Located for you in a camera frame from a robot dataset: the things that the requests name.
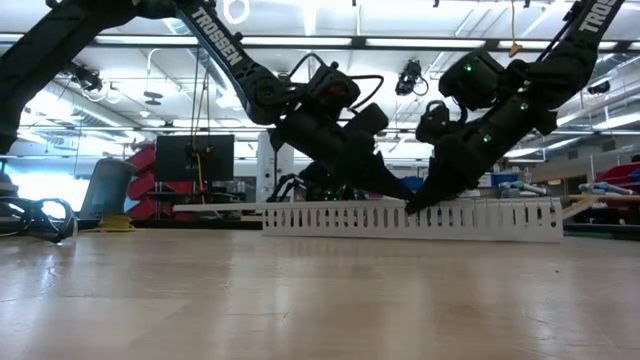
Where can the black ceiling camera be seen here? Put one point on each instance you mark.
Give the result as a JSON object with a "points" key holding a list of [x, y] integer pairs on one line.
{"points": [[85, 75], [410, 77]]}

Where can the black overhead light bar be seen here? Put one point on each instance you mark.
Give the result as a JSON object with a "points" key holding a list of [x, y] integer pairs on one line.
{"points": [[425, 43]]}

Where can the blue storage bin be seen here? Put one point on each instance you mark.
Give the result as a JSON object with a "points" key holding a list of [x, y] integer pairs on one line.
{"points": [[412, 183], [505, 179]]}

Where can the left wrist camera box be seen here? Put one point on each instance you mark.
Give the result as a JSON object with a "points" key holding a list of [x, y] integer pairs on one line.
{"points": [[332, 90]]}

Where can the white duct cover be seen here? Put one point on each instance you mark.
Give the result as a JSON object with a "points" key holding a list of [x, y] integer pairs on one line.
{"points": [[215, 206]]}

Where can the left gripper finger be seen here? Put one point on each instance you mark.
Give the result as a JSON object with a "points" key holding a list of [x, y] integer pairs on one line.
{"points": [[387, 182]]}

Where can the grey waste bin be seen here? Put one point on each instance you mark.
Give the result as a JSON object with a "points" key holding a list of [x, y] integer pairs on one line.
{"points": [[107, 187]]}

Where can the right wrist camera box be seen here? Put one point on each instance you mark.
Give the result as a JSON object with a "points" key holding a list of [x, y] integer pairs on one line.
{"points": [[470, 77]]}

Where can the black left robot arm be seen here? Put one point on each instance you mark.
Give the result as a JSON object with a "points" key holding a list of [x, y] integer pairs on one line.
{"points": [[220, 40]]}

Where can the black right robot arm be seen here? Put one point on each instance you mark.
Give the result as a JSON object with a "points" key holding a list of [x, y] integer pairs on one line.
{"points": [[575, 55]]}

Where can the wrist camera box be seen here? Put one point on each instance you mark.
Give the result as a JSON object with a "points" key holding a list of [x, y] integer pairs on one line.
{"points": [[332, 90], [470, 77]]}

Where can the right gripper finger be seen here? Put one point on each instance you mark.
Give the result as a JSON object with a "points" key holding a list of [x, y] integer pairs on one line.
{"points": [[445, 187]]}

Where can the black monitor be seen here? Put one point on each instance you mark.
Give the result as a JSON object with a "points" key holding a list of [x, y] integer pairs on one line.
{"points": [[195, 157]]}

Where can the red bin shelf rack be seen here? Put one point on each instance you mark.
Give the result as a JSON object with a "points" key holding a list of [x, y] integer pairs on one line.
{"points": [[142, 185]]}

